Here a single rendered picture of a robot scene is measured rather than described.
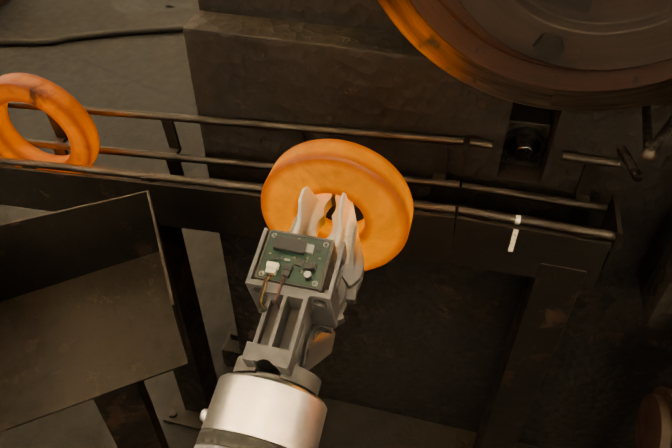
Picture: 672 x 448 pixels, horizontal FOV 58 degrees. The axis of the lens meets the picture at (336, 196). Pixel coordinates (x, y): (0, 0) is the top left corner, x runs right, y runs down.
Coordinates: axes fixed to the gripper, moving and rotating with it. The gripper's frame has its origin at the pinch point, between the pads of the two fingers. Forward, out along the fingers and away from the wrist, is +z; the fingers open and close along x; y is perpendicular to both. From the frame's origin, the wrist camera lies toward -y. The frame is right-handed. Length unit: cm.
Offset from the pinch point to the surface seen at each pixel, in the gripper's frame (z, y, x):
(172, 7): 173, -136, 134
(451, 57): 17.1, 3.8, -8.8
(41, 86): 16, -10, 49
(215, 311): 17, -92, 43
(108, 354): -15.5, -20.5, 26.9
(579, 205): 17.0, -19.9, -27.7
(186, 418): -11, -83, 38
